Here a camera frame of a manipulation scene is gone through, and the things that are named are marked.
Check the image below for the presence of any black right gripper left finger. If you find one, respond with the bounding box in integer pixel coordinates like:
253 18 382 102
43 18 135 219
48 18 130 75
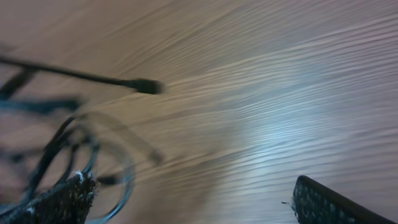
1 174 98 224

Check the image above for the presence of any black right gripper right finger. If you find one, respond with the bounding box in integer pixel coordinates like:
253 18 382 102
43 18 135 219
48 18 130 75
292 175 396 224

